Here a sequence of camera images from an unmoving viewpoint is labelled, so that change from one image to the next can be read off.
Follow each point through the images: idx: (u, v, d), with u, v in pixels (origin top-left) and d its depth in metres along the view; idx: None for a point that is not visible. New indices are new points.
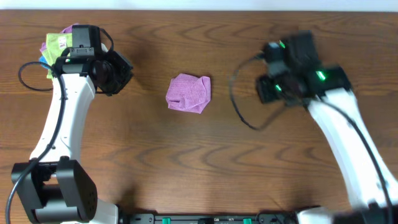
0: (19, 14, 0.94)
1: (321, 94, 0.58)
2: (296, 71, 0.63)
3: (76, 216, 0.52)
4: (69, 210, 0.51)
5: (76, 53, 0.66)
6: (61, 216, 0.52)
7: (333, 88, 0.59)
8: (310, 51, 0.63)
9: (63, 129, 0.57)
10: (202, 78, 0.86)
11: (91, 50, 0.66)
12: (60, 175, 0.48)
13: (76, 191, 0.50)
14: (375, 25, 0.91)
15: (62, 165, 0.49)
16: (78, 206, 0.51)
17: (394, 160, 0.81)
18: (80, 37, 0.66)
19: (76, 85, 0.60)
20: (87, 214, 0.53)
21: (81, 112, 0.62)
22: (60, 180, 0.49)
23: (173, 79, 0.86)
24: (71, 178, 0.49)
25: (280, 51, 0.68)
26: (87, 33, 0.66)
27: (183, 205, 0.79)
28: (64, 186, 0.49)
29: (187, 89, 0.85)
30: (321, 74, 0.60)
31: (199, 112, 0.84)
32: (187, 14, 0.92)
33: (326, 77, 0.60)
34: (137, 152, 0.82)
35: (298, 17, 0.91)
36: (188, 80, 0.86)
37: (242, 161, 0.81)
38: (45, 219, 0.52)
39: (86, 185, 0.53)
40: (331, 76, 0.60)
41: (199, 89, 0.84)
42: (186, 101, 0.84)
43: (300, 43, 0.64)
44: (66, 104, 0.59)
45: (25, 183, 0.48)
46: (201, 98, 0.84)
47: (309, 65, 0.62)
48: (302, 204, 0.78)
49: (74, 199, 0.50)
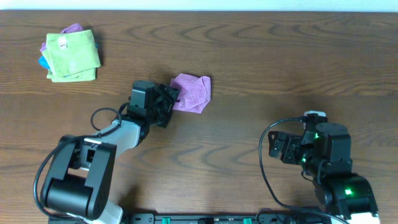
0: (17, 14, 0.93)
1: (346, 213, 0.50)
2: (324, 173, 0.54)
3: (83, 209, 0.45)
4: (80, 198, 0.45)
5: (132, 110, 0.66)
6: (68, 203, 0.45)
7: (358, 206, 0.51)
8: (344, 156, 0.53)
9: (114, 132, 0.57)
10: (202, 78, 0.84)
11: (144, 111, 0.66)
12: (98, 150, 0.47)
13: (102, 172, 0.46)
14: (376, 25, 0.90)
15: (104, 143, 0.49)
16: (93, 194, 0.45)
17: (392, 160, 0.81)
18: (136, 98, 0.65)
19: (130, 125, 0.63)
20: (95, 212, 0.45)
21: (127, 142, 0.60)
22: (94, 155, 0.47)
23: (173, 79, 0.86)
24: (107, 155, 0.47)
25: (315, 144, 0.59)
26: (144, 96, 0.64)
27: (183, 205, 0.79)
28: (96, 162, 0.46)
29: (188, 89, 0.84)
30: (348, 190, 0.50)
31: (199, 112, 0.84)
32: (187, 14, 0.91)
33: (354, 194, 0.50)
34: (137, 152, 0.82)
35: (299, 17, 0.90)
36: (188, 79, 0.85)
37: (242, 161, 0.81)
38: (53, 201, 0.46)
39: (109, 177, 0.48)
40: (360, 193, 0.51)
41: (199, 89, 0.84)
42: (186, 102, 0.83)
43: (337, 147, 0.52)
44: (119, 127, 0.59)
45: (65, 150, 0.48)
46: (201, 98, 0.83)
47: (337, 170, 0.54)
48: (301, 204, 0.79)
49: (95, 182, 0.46)
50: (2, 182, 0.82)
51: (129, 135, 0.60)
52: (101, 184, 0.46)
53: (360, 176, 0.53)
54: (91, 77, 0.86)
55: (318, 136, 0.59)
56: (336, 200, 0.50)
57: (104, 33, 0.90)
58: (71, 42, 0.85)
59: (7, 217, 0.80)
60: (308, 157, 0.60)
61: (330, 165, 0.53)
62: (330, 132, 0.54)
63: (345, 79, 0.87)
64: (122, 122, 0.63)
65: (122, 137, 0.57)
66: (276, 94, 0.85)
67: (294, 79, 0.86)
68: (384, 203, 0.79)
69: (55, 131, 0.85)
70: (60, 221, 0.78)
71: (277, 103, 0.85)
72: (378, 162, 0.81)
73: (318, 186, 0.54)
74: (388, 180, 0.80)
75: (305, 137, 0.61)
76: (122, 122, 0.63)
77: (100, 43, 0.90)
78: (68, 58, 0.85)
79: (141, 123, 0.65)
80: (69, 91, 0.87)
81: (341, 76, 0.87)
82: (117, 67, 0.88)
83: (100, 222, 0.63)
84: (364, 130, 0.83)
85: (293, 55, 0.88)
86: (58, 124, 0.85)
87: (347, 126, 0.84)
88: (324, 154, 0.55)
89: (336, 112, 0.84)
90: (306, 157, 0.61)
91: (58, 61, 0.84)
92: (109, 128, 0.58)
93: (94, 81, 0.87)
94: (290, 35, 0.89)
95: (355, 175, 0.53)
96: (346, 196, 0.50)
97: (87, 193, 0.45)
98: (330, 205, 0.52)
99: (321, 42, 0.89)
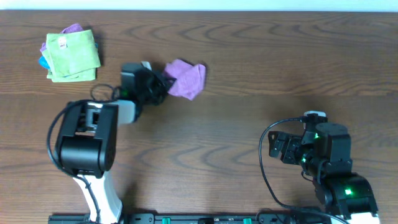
0: (18, 15, 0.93)
1: (347, 213, 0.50)
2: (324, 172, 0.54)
3: (95, 162, 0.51)
4: (91, 152, 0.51)
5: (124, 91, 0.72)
6: (81, 158, 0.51)
7: (358, 206, 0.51)
8: (345, 156, 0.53)
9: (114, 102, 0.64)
10: (199, 66, 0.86)
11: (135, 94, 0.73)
12: (104, 109, 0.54)
13: (109, 126, 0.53)
14: (375, 25, 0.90)
15: (108, 104, 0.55)
16: (102, 147, 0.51)
17: (393, 160, 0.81)
18: (125, 81, 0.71)
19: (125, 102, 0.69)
20: (106, 162, 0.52)
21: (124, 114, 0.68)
22: (101, 114, 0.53)
23: (171, 62, 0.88)
24: (111, 112, 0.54)
25: (315, 144, 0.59)
26: (133, 78, 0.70)
27: (183, 205, 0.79)
28: (102, 118, 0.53)
29: (183, 74, 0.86)
30: (348, 190, 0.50)
31: (190, 99, 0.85)
32: (187, 14, 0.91)
33: (354, 194, 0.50)
34: (137, 152, 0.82)
35: (299, 17, 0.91)
36: (183, 66, 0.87)
37: (242, 161, 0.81)
38: (66, 159, 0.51)
39: (114, 135, 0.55)
40: (361, 193, 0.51)
41: (194, 77, 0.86)
42: (178, 86, 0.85)
43: (336, 148, 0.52)
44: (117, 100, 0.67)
45: (73, 111, 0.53)
46: (194, 85, 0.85)
47: (337, 170, 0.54)
48: (302, 204, 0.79)
49: (103, 137, 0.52)
50: (2, 181, 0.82)
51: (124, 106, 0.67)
52: (109, 137, 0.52)
53: (360, 176, 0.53)
54: (90, 77, 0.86)
55: (318, 136, 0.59)
56: (336, 200, 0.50)
57: (104, 33, 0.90)
58: (71, 42, 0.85)
59: (7, 216, 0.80)
60: (309, 157, 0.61)
61: (330, 165, 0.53)
62: (330, 132, 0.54)
63: (345, 79, 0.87)
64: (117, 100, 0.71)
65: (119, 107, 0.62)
66: (276, 94, 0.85)
67: (294, 79, 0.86)
68: (384, 203, 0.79)
69: None
70: (60, 221, 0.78)
71: (277, 103, 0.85)
72: (378, 162, 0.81)
73: (318, 186, 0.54)
74: (389, 180, 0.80)
75: (305, 137, 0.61)
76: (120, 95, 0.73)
77: (100, 43, 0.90)
78: (67, 57, 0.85)
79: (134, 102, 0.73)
80: (69, 90, 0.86)
81: (341, 76, 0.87)
82: (117, 67, 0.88)
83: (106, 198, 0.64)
84: (364, 130, 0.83)
85: (293, 54, 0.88)
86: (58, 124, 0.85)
87: (347, 126, 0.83)
88: (324, 155, 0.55)
89: (336, 112, 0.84)
90: (306, 157, 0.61)
91: (58, 61, 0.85)
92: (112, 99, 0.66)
93: (94, 81, 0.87)
94: (290, 35, 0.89)
95: (355, 175, 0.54)
96: (346, 196, 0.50)
97: (97, 147, 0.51)
98: (330, 205, 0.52)
99: (321, 42, 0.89)
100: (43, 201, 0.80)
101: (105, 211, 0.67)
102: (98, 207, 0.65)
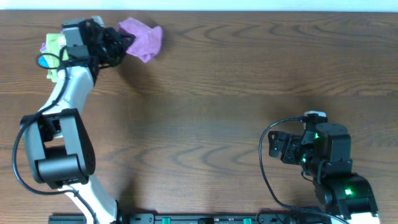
0: (18, 15, 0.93)
1: (347, 213, 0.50)
2: (324, 173, 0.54)
3: (76, 169, 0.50)
4: (69, 161, 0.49)
5: (73, 53, 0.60)
6: (60, 171, 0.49)
7: (358, 206, 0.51)
8: (344, 156, 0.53)
9: (68, 93, 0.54)
10: (158, 29, 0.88)
11: (85, 49, 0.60)
12: (63, 119, 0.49)
13: (76, 134, 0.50)
14: (375, 25, 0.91)
15: (65, 111, 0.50)
16: (78, 155, 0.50)
17: (393, 160, 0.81)
18: (71, 37, 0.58)
19: (79, 69, 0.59)
20: (87, 168, 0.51)
21: (83, 93, 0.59)
22: (61, 126, 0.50)
23: (131, 19, 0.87)
24: (72, 120, 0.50)
25: (315, 144, 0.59)
26: (77, 31, 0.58)
27: (183, 205, 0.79)
28: (66, 130, 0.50)
29: (142, 33, 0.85)
30: (348, 190, 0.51)
31: (145, 61, 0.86)
32: (187, 14, 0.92)
33: (354, 194, 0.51)
34: (137, 152, 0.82)
35: (298, 17, 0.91)
36: (140, 25, 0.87)
37: (242, 161, 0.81)
38: (47, 178, 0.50)
39: (86, 139, 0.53)
40: (361, 193, 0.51)
41: (153, 39, 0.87)
42: (137, 46, 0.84)
43: (336, 149, 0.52)
44: (71, 80, 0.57)
45: (32, 132, 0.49)
46: (153, 48, 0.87)
47: (338, 170, 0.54)
48: (302, 204, 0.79)
49: (76, 147, 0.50)
50: (2, 182, 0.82)
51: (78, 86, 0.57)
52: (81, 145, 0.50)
53: (360, 176, 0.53)
54: None
55: (318, 137, 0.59)
56: (336, 200, 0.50)
57: None
58: None
59: (7, 217, 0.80)
60: (309, 157, 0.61)
61: (330, 165, 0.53)
62: (329, 132, 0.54)
63: (345, 80, 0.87)
64: (68, 68, 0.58)
65: (76, 91, 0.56)
66: (276, 94, 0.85)
67: (294, 79, 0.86)
68: (385, 203, 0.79)
69: None
70: (60, 221, 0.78)
71: (277, 103, 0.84)
72: (378, 162, 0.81)
73: (318, 186, 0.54)
74: (390, 180, 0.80)
75: (305, 137, 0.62)
76: (69, 72, 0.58)
77: None
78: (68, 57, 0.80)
79: (89, 62, 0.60)
80: None
81: (341, 76, 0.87)
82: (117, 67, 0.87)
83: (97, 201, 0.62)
84: (364, 130, 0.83)
85: (293, 54, 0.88)
86: None
87: (347, 126, 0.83)
88: (324, 155, 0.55)
89: (336, 112, 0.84)
90: (306, 157, 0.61)
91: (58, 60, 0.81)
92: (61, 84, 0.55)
93: None
94: (290, 35, 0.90)
95: (355, 175, 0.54)
96: (346, 196, 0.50)
97: (74, 158, 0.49)
98: (330, 205, 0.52)
99: (321, 42, 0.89)
100: (43, 201, 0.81)
101: (101, 214, 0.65)
102: (93, 211, 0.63)
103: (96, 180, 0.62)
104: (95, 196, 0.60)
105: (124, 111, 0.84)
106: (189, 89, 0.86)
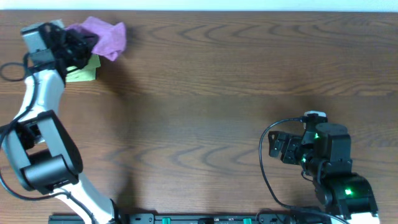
0: (18, 15, 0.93)
1: (347, 213, 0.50)
2: (324, 173, 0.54)
3: (63, 170, 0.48)
4: (54, 162, 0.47)
5: (39, 58, 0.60)
6: (47, 175, 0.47)
7: (358, 206, 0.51)
8: (345, 156, 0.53)
9: (40, 96, 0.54)
10: (119, 26, 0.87)
11: (48, 51, 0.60)
12: (40, 122, 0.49)
13: (58, 135, 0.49)
14: (374, 25, 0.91)
15: (40, 114, 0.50)
16: (63, 154, 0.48)
17: (393, 160, 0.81)
18: (34, 43, 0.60)
19: (46, 73, 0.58)
20: (75, 166, 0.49)
21: (55, 94, 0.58)
22: (41, 130, 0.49)
23: (91, 18, 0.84)
24: (51, 122, 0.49)
25: (315, 144, 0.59)
26: (37, 35, 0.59)
27: (183, 205, 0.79)
28: (46, 133, 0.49)
29: (104, 31, 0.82)
30: (348, 190, 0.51)
31: (112, 59, 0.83)
32: (187, 15, 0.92)
33: (354, 194, 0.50)
34: (137, 152, 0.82)
35: (298, 17, 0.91)
36: (102, 25, 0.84)
37: (242, 161, 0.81)
38: (35, 184, 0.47)
39: (68, 140, 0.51)
40: (361, 193, 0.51)
41: (115, 36, 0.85)
42: (103, 44, 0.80)
43: (336, 149, 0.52)
44: (41, 84, 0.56)
45: (12, 140, 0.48)
46: (117, 45, 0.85)
47: (338, 170, 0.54)
48: (302, 204, 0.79)
49: (59, 149, 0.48)
50: None
51: (49, 88, 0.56)
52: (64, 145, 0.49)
53: (360, 176, 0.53)
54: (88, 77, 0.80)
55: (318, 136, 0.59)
56: (336, 200, 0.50)
57: None
58: None
59: (6, 217, 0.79)
60: (309, 157, 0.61)
61: (330, 165, 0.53)
62: (330, 132, 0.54)
63: (345, 79, 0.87)
64: (35, 74, 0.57)
65: (49, 94, 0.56)
66: (276, 94, 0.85)
67: (294, 79, 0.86)
68: (385, 203, 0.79)
69: None
70: (60, 221, 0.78)
71: (277, 103, 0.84)
72: (379, 162, 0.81)
73: (319, 186, 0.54)
74: (390, 180, 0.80)
75: (305, 137, 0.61)
76: (38, 78, 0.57)
77: None
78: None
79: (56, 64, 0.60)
80: (69, 90, 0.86)
81: (341, 76, 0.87)
82: (117, 67, 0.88)
83: (91, 200, 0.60)
84: (364, 130, 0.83)
85: (293, 54, 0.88)
86: None
87: (347, 126, 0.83)
88: (324, 155, 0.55)
89: (336, 112, 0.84)
90: (306, 157, 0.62)
91: None
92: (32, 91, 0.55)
93: (94, 81, 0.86)
94: (290, 35, 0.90)
95: (355, 175, 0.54)
96: (346, 196, 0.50)
97: (58, 158, 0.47)
98: (330, 205, 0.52)
99: (321, 42, 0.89)
100: (43, 201, 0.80)
101: (99, 216, 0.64)
102: (89, 211, 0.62)
103: (86, 178, 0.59)
104: (87, 194, 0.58)
105: (124, 111, 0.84)
106: (189, 89, 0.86)
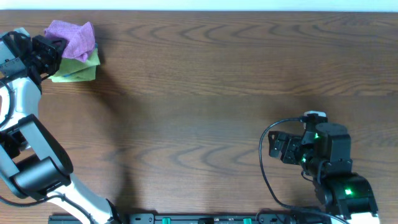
0: (18, 15, 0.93)
1: (347, 213, 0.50)
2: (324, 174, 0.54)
3: (54, 172, 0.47)
4: (44, 165, 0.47)
5: (7, 68, 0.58)
6: (38, 178, 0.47)
7: (358, 206, 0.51)
8: (345, 156, 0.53)
9: (18, 104, 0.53)
10: (86, 26, 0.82)
11: (18, 60, 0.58)
12: (23, 127, 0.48)
13: (43, 138, 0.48)
14: (374, 25, 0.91)
15: (21, 119, 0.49)
16: (51, 156, 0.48)
17: (393, 160, 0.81)
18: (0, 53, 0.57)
19: (18, 81, 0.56)
20: (65, 167, 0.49)
21: (33, 99, 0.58)
22: (25, 134, 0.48)
23: (55, 23, 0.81)
24: (33, 125, 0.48)
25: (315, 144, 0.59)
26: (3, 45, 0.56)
27: (183, 205, 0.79)
28: (31, 137, 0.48)
29: (72, 34, 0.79)
30: (348, 190, 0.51)
31: (84, 61, 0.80)
32: (187, 15, 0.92)
33: (354, 194, 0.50)
34: (137, 152, 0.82)
35: (298, 17, 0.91)
36: (68, 28, 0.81)
37: (242, 161, 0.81)
38: (27, 188, 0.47)
39: (54, 142, 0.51)
40: (361, 193, 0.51)
41: (84, 36, 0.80)
42: (72, 47, 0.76)
43: (336, 149, 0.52)
44: (16, 91, 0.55)
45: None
46: (87, 45, 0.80)
47: (338, 170, 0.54)
48: (302, 203, 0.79)
49: (45, 152, 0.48)
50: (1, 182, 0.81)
51: (25, 93, 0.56)
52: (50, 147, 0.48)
53: (360, 176, 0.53)
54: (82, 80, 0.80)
55: (318, 137, 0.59)
56: (336, 200, 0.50)
57: (104, 33, 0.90)
58: None
59: (7, 216, 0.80)
60: (309, 157, 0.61)
61: (330, 165, 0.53)
62: (330, 132, 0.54)
63: (345, 79, 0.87)
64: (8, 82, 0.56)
65: (26, 99, 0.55)
66: (276, 94, 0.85)
67: (294, 79, 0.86)
68: (385, 203, 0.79)
69: (55, 131, 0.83)
70: (60, 221, 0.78)
71: (277, 103, 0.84)
72: (379, 162, 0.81)
73: (319, 186, 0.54)
74: (390, 180, 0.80)
75: (305, 137, 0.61)
76: (11, 86, 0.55)
77: (100, 43, 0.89)
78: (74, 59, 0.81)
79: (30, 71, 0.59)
80: (69, 90, 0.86)
81: (341, 76, 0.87)
82: (117, 67, 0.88)
83: (87, 201, 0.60)
84: (365, 130, 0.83)
85: (293, 54, 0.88)
86: (57, 123, 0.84)
87: (347, 126, 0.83)
88: (324, 155, 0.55)
89: (336, 112, 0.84)
90: (306, 157, 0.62)
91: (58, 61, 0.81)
92: (7, 99, 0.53)
93: (94, 81, 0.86)
94: (290, 35, 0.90)
95: (356, 175, 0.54)
96: (346, 196, 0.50)
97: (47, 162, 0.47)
98: (330, 205, 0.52)
99: (321, 42, 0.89)
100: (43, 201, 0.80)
101: (99, 216, 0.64)
102: (87, 213, 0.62)
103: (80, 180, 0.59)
104: (83, 195, 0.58)
105: (124, 111, 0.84)
106: (189, 89, 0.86)
